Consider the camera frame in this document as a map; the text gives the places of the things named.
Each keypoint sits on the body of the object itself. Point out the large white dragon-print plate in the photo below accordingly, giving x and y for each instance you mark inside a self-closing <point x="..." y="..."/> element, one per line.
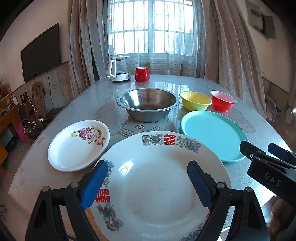
<point x="150" y="185"/>

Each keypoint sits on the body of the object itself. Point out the white floral plate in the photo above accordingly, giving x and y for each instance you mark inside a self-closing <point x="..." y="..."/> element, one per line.
<point x="69" y="150"/>

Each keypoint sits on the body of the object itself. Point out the grey wall box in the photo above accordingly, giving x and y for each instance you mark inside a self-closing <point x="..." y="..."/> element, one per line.
<point x="269" y="26"/>

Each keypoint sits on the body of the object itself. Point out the red plastic bowl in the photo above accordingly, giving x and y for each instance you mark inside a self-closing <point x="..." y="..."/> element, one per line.
<point x="222" y="104"/>

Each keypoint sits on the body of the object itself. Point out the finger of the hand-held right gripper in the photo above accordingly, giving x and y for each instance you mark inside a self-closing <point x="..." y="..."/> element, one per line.
<point x="281" y="151"/>
<point x="248" y="149"/>

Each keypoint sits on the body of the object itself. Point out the barred window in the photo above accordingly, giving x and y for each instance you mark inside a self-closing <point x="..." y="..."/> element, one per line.
<point x="138" y="23"/>

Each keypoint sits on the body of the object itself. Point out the wooden frame leaning on wall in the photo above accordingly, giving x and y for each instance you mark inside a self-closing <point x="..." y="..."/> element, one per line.
<point x="38" y="99"/>

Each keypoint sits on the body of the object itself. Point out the yellow plastic bowl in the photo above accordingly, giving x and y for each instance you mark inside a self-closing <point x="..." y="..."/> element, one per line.
<point x="194" y="102"/>

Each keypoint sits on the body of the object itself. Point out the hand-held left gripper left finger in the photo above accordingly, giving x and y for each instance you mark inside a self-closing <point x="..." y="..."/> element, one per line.
<point x="94" y="183"/>

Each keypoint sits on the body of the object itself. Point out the person's right hand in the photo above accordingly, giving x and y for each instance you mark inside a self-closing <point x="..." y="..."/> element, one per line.
<point x="278" y="213"/>

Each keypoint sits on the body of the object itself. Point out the white glass electric kettle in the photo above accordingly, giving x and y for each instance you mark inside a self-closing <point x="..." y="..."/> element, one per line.
<point x="120" y="71"/>

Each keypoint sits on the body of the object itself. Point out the black wall television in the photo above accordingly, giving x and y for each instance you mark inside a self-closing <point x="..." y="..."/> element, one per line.
<point x="41" y="55"/>

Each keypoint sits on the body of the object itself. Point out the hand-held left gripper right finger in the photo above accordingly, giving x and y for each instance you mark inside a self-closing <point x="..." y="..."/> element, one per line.
<point x="198" y="185"/>

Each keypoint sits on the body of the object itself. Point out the white sheer curtain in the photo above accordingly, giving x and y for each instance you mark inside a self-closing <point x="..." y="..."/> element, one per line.
<point x="161" y="62"/>

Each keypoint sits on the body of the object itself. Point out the beige velvet curtain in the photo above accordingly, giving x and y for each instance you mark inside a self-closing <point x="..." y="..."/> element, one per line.
<point x="81" y="46"/>
<point x="231" y="58"/>

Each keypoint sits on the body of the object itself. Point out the teal plate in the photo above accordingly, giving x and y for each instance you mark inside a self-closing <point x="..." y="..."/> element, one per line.
<point x="212" y="134"/>

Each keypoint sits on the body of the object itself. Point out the wooden cabinet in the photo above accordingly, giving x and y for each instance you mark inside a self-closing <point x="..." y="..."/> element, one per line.
<point x="9" y="118"/>

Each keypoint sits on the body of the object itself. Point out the red mug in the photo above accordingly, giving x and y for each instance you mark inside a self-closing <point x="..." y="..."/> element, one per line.
<point x="141" y="75"/>

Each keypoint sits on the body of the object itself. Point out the stainless steel bowl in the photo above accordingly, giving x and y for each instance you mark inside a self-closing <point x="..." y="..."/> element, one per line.
<point x="148" y="99"/>

